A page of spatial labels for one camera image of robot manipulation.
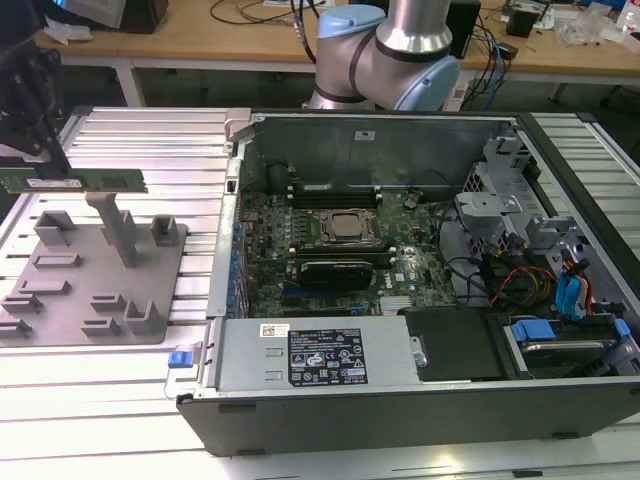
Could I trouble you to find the green RAM stick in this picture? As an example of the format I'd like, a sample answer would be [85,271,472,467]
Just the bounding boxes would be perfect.
[0,167,148,196]

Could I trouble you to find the black RAM slot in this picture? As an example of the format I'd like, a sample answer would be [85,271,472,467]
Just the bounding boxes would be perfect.
[288,246,399,254]
[287,194,384,203]
[287,200,384,210]
[288,242,399,250]
[288,254,399,265]
[287,188,384,197]

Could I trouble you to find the crumpled white paper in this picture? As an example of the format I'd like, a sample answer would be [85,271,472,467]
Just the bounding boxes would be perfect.
[42,14,96,42]

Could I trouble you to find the black monitor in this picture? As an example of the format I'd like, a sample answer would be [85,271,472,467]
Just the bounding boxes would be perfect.
[37,0,166,35]

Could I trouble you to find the grey plastic case lever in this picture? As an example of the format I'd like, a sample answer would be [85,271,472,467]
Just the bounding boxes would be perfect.
[223,107,257,147]

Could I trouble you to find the grey plastic parts rack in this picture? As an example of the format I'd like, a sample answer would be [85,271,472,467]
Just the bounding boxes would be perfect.
[0,192,190,349]

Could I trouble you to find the grey power supply unit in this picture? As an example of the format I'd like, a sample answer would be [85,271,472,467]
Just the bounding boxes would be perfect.
[212,318,426,394]

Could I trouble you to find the silver CPU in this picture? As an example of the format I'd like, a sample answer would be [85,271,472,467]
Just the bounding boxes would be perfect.
[333,212,363,237]

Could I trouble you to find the green motherboard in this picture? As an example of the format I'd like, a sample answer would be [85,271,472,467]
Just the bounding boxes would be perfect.
[237,187,459,319]

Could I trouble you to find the silver chipset heatsink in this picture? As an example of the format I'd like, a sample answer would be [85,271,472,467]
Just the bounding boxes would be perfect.
[381,294,417,315]

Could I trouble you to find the black tower box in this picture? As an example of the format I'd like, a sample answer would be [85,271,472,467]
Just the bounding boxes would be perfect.
[446,0,482,60]

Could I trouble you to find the grey metal drive cage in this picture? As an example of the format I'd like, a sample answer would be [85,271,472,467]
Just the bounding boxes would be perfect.
[454,134,591,281]

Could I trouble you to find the black plastic cover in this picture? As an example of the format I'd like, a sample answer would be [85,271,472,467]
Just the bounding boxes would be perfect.
[403,307,507,384]

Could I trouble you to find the black speaker box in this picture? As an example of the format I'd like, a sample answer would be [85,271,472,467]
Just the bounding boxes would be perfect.
[505,5,541,37]

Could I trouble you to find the black PC case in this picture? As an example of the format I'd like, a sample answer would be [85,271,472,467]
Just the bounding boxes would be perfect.
[175,107,640,457]

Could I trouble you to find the hard disk in blue carrier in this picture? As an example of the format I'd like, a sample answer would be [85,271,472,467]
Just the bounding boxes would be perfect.
[507,317,631,381]

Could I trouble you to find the clear plastic bags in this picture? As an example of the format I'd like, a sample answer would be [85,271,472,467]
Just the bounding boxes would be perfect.
[559,7,621,47]

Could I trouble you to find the red and white package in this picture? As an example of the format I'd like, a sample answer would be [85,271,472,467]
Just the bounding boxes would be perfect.
[615,0,640,49]

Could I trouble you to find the wooden desk with white frame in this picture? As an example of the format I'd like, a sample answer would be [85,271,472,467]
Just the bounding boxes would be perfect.
[29,0,640,109]

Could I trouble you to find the orange and yellow power wires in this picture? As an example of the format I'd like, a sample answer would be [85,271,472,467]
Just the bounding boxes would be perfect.
[489,266,559,307]

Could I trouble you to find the blue flat data wire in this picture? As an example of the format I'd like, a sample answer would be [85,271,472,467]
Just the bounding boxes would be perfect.
[555,273,577,320]
[569,273,595,322]

